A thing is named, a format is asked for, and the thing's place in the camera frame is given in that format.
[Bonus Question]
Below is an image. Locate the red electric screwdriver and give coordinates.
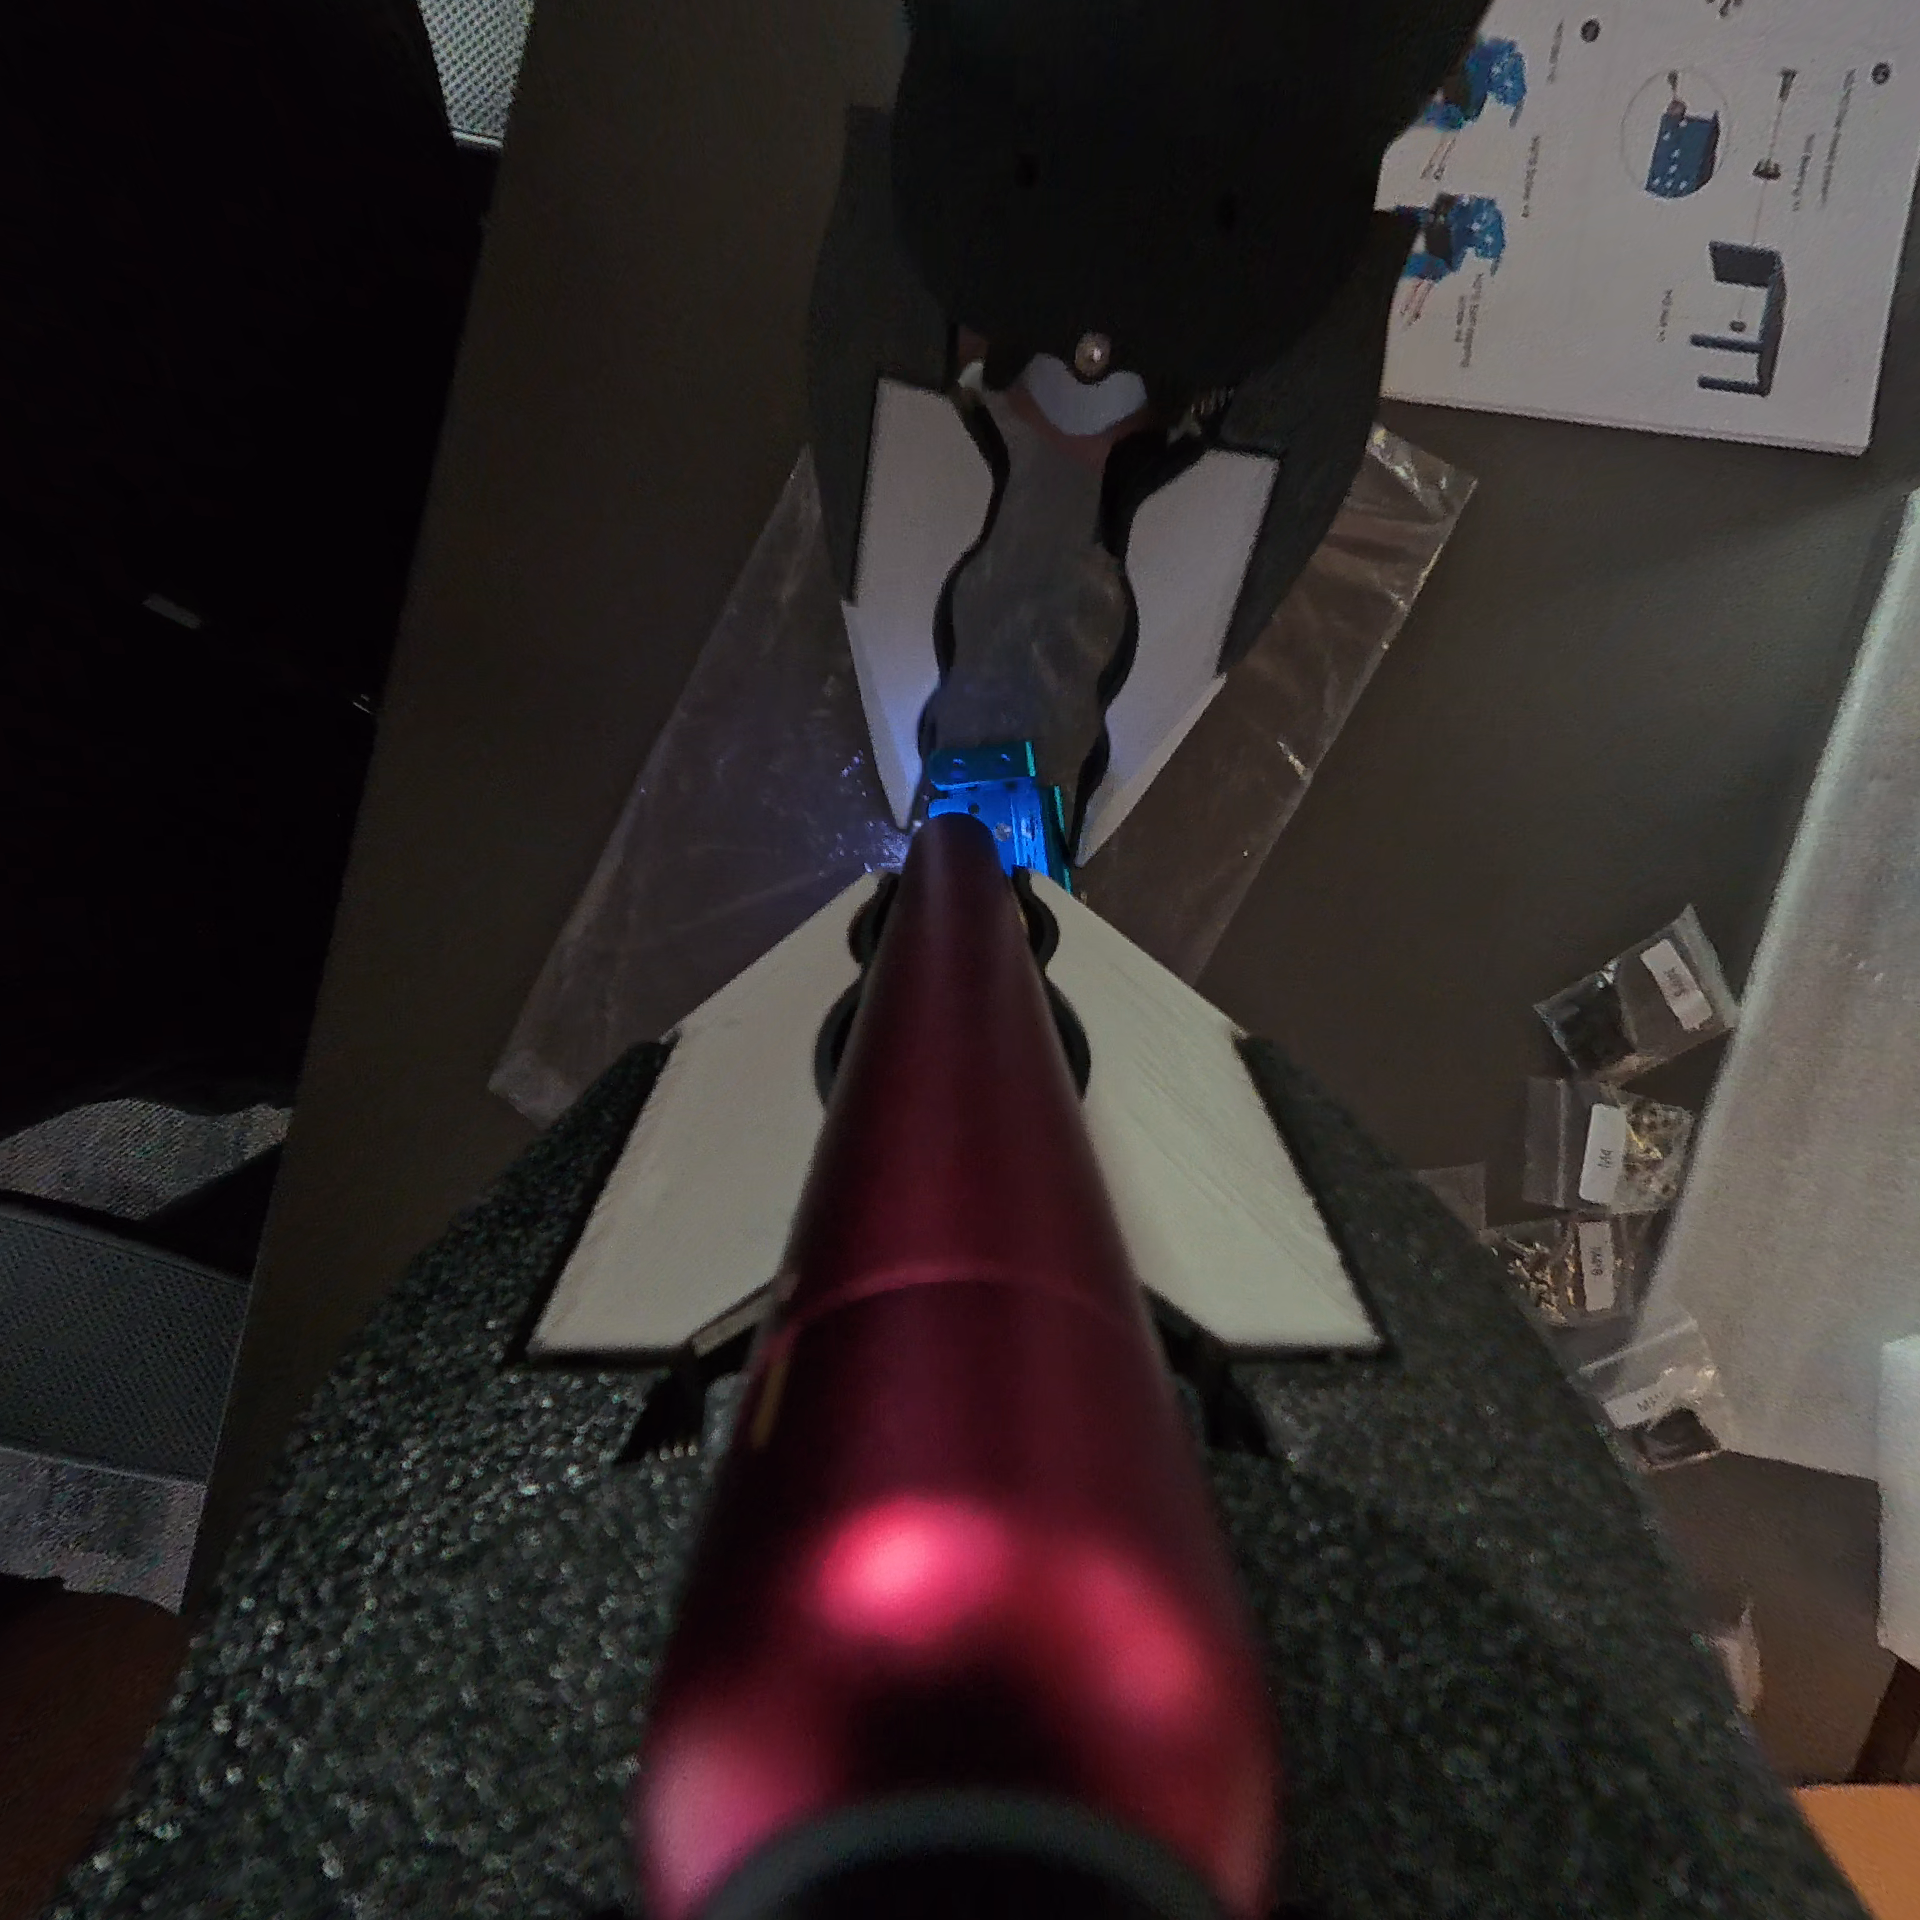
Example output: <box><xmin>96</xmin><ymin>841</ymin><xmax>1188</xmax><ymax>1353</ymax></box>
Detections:
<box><xmin>631</xmin><ymin>821</ymin><xmax>1278</xmax><ymax>1920</ymax></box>

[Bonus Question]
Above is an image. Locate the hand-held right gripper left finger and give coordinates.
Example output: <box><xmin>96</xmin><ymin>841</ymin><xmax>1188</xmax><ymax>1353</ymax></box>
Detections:
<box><xmin>529</xmin><ymin>865</ymin><xmax>905</xmax><ymax>1366</ymax></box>

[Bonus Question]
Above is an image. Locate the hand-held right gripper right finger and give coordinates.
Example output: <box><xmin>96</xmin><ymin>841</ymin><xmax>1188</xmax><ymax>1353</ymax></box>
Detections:
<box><xmin>1028</xmin><ymin>874</ymin><xmax>1385</xmax><ymax>1363</ymax></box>

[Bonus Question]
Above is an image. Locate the white foam sheet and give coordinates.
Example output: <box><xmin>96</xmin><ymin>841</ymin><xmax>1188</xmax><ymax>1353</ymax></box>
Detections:
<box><xmin>1634</xmin><ymin>493</ymin><xmax>1920</xmax><ymax>1489</ymax></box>

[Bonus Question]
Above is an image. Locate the pile of small parts bags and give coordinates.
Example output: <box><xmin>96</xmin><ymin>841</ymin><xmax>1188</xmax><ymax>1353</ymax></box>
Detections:
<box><xmin>1482</xmin><ymin>901</ymin><xmax>1749</xmax><ymax>1479</ymax></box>

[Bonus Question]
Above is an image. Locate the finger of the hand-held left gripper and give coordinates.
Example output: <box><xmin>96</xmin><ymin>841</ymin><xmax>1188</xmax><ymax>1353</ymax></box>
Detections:
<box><xmin>838</xmin><ymin>372</ymin><xmax>1024</xmax><ymax>838</ymax></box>
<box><xmin>1064</xmin><ymin>435</ymin><xmax>1288</xmax><ymax>892</ymax></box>

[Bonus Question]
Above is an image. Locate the white instruction booklet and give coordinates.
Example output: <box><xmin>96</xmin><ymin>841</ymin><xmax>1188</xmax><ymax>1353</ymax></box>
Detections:
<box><xmin>1373</xmin><ymin>0</ymin><xmax>1885</xmax><ymax>453</ymax></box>

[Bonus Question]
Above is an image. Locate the blue metal bracket assembly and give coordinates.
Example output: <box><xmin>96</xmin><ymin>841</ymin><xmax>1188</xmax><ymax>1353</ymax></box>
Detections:
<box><xmin>914</xmin><ymin>739</ymin><xmax>1086</xmax><ymax>901</ymax></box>

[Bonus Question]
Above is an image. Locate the orange cardboard box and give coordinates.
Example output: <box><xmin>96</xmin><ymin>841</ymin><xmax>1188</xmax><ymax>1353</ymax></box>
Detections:
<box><xmin>1789</xmin><ymin>1782</ymin><xmax>1920</xmax><ymax>1920</ymax></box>

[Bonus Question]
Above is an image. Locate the clear plastic bag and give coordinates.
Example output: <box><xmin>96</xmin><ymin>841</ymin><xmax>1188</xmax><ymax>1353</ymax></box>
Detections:
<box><xmin>494</xmin><ymin>426</ymin><xmax>1480</xmax><ymax>1129</ymax></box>

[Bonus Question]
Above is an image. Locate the dark grey desk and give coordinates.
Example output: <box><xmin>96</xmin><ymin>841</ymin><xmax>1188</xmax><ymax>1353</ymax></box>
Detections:
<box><xmin>179</xmin><ymin>0</ymin><xmax>1920</xmax><ymax>1800</ymax></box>

